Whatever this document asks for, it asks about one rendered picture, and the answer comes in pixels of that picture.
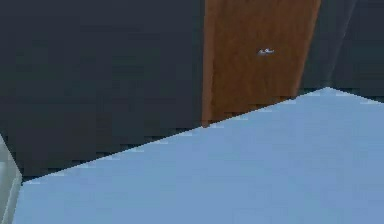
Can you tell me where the white cupboard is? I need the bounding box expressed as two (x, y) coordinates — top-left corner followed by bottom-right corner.
(0, 133), (24, 224)

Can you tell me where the brown wooden room door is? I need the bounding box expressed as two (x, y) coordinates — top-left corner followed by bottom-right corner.
(201, 0), (323, 128)

